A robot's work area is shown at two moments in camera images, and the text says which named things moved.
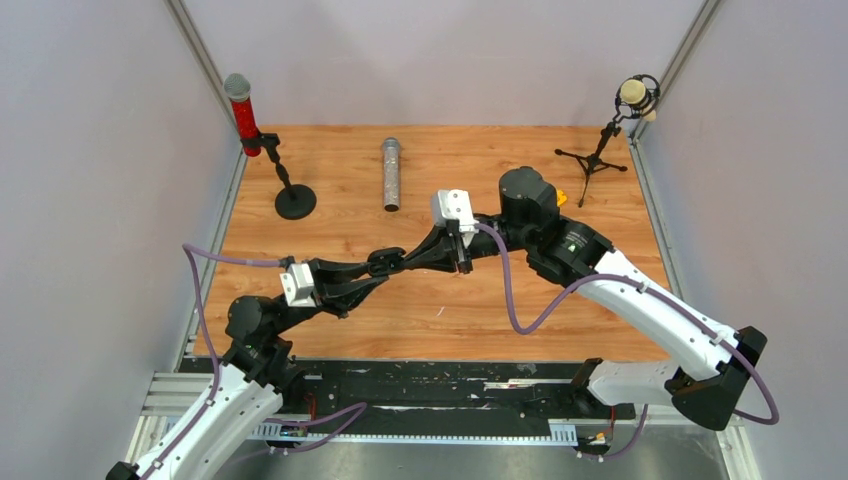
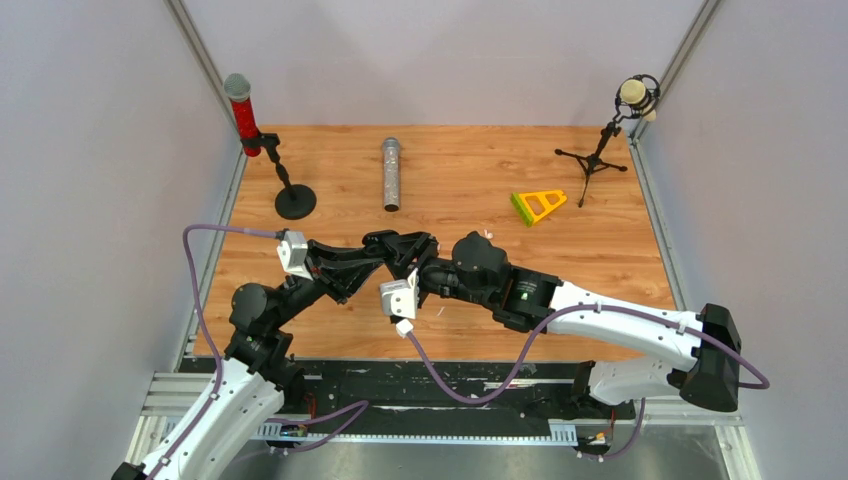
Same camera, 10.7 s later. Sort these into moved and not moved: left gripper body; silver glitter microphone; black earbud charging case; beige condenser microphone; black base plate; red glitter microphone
Moved: left gripper body; black earbud charging case
Not moved: beige condenser microphone; red glitter microphone; silver glitter microphone; black base plate
